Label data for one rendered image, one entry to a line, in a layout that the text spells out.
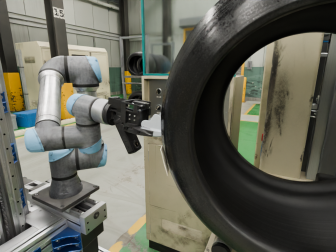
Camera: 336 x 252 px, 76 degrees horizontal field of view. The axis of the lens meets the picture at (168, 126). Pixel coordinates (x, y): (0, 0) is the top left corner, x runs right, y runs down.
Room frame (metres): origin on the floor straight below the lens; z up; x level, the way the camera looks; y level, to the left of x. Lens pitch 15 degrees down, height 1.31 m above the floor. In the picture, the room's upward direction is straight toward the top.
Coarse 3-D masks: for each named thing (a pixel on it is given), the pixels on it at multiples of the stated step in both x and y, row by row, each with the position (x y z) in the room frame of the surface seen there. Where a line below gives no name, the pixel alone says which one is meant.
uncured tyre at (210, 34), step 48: (240, 0) 0.37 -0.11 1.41; (288, 0) 0.33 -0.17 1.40; (192, 48) 0.40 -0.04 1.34; (240, 48) 0.63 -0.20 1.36; (192, 96) 0.39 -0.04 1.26; (192, 144) 0.41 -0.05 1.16; (192, 192) 0.39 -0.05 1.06; (240, 192) 0.58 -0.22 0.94; (288, 192) 0.56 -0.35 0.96; (240, 240) 0.35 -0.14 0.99; (288, 240) 0.43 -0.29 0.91
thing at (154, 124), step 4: (152, 116) 0.55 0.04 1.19; (156, 116) 0.55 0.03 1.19; (144, 120) 0.56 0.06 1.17; (148, 120) 0.56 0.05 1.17; (152, 120) 0.55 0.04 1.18; (156, 120) 0.55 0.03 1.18; (160, 120) 0.55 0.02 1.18; (144, 124) 0.56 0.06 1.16; (148, 124) 0.56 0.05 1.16; (152, 124) 0.55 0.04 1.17; (156, 124) 0.55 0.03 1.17; (160, 124) 0.54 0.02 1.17; (144, 128) 0.56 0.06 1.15; (148, 128) 0.56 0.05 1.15; (152, 128) 0.55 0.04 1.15; (156, 128) 0.55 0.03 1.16; (160, 128) 0.54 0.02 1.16; (156, 132) 0.54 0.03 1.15; (160, 132) 0.54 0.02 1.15; (156, 136) 0.54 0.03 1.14; (160, 136) 0.54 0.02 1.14
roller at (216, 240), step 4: (216, 236) 0.44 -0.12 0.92; (216, 240) 0.42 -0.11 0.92; (220, 240) 0.42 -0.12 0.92; (212, 244) 0.42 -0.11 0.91; (216, 244) 0.41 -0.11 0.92; (220, 244) 0.41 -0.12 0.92; (224, 244) 0.41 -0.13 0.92; (212, 248) 0.41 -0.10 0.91; (216, 248) 0.41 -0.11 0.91; (220, 248) 0.40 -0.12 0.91; (224, 248) 0.40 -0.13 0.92; (228, 248) 0.40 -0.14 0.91
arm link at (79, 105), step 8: (72, 96) 0.68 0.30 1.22; (80, 96) 0.67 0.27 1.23; (88, 96) 0.67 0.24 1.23; (72, 104) 0.65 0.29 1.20; (80, 104) 0.64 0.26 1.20; (88, 104) 0.63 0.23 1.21; (72, 112) 0.66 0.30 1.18; (80, 112) 0.64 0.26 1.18; (88, 112) 0.63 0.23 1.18; (80, 120) 0.65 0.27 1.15; (88, 120) 0.65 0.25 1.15
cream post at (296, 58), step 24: (288, 48) 0.70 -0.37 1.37; (312, 48) 0.67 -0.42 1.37; (288, 72) 0.69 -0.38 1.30; (312, 72) 0.67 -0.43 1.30; (288, 96) 0.69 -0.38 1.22; (312, 96) 0.66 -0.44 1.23; (288, 120) 0.68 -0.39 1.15; (264, 144) 0.71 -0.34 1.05; (288, 144) 0.68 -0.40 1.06; (264, 168) 0.71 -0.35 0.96; (288, 168) 0.68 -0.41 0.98
